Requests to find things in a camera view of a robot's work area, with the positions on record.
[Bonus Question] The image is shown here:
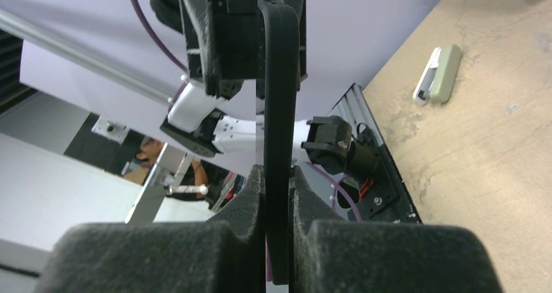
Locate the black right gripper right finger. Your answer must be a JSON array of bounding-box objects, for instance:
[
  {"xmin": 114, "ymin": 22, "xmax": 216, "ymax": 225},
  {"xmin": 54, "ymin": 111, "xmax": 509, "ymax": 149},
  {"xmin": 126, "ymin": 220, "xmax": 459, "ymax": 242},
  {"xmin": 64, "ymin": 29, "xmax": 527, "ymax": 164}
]
[{"xmin": 289, "ymin": 167, "xmax": 502, "ymax": 292}]

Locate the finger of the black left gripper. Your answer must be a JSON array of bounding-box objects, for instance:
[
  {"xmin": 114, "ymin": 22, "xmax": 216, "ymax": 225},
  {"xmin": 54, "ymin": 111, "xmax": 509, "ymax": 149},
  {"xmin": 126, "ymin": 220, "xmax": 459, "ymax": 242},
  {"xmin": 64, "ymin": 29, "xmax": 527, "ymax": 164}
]
[{"xmin": 281, "ymin": 0, "xmax": 307, "ymax": 88}]

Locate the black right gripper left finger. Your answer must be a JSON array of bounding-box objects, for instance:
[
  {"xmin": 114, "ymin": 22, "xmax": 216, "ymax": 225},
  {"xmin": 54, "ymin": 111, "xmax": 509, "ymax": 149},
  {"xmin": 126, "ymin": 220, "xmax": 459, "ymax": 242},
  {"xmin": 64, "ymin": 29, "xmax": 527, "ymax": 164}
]
[{"xmin": 35, "ymin": 165, "xmax": 266, "ymax": 292}]

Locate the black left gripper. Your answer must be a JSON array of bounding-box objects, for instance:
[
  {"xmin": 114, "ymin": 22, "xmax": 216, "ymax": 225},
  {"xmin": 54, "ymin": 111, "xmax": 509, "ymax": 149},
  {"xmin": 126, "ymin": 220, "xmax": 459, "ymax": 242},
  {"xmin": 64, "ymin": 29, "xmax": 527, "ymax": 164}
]
[{"xmin": 150, "ymin": 0, "xmax": 260, "ymax": 100}]

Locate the black phone case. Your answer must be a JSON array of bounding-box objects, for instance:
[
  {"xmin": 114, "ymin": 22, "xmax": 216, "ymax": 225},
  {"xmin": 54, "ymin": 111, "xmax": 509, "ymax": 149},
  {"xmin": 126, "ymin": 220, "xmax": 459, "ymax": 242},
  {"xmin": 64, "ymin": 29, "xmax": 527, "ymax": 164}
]
[{"xmin": 258, "ymin": 0, "xmax": 299, "ymax": 285}]

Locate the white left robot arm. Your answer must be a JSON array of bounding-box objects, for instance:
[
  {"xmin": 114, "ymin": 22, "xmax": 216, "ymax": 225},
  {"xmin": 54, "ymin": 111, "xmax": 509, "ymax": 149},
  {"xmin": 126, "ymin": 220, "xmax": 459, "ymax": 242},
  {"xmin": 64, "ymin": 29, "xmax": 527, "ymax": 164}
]
[{"xmin": 150, "ymin": 0, "xmax": 379, "ymax": 178}]

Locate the person with dark hair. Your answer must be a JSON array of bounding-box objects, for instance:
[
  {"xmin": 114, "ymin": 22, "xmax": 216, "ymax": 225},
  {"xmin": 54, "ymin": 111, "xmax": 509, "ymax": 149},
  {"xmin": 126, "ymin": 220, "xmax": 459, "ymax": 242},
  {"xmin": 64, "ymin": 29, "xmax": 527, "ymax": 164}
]
[{"xmin": 122, "ymin": 138, "xmax": 210, "ymax": 206}]

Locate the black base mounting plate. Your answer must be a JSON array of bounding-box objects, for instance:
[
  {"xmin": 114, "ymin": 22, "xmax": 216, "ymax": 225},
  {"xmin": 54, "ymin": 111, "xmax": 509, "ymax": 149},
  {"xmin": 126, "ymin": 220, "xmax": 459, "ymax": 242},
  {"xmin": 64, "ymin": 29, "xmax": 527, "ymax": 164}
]
[{"xmin": 329, "ymin": 83, "xmax": 421, "ymax": 224}]

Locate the grey white small device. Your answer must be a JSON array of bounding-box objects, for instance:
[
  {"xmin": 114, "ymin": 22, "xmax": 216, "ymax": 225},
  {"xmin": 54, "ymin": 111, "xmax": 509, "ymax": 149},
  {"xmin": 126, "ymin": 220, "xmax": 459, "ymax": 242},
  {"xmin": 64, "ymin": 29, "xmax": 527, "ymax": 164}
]
[{"xmin": 412, "ymin": 44, "xmax": 462, "ymax": 105}]

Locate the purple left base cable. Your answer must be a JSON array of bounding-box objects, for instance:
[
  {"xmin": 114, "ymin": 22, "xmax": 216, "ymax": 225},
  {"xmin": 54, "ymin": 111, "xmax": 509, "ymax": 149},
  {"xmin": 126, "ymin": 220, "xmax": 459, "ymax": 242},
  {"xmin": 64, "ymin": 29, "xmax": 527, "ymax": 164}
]
[{"xmin": 308, "ymin": 163, "xmax": 364, "ymax": 223}]

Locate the aluminium front rail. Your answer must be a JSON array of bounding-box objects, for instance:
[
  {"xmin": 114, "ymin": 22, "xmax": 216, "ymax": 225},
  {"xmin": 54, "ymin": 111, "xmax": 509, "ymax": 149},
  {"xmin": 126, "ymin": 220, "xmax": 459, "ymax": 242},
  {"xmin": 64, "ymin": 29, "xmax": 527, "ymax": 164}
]
[{"xmin": 1, "ymin": 9, "xmax": 173, "ymax": 105}]

